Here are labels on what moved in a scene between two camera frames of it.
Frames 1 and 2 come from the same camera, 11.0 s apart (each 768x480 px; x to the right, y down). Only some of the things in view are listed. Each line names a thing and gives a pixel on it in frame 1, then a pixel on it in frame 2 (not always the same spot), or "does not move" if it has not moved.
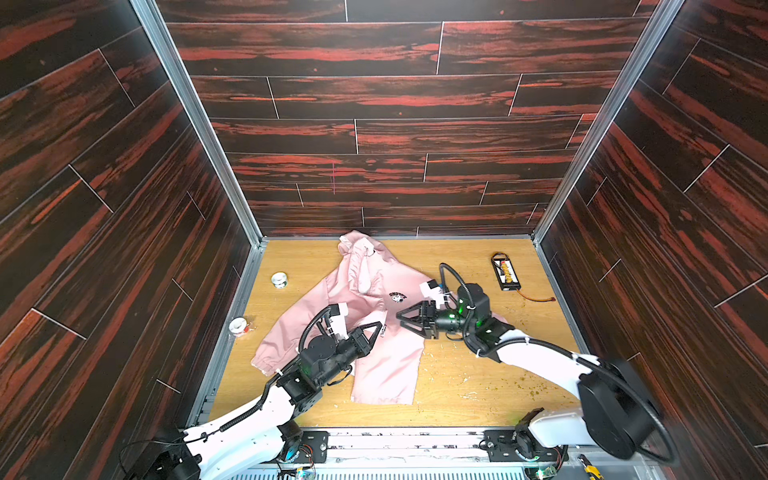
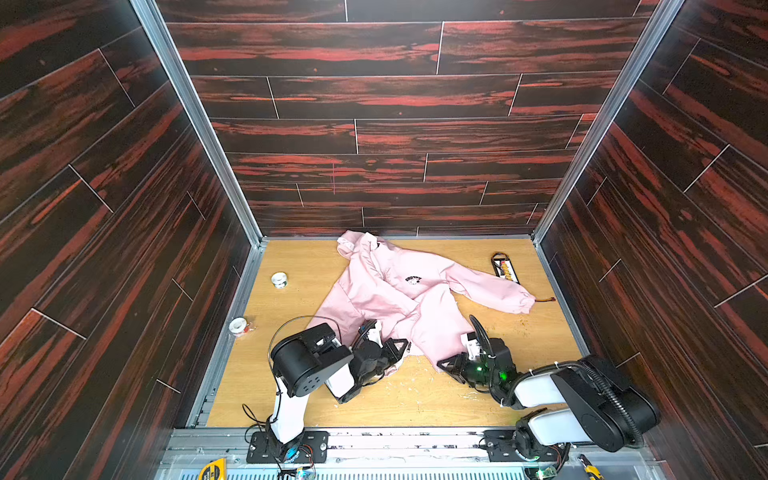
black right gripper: x=425 y=318 to x=466 y=365
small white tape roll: x=279 y=279 does not move
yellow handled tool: x=592 y=470 does not move
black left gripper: x=354 y=344 to x=377 y=352
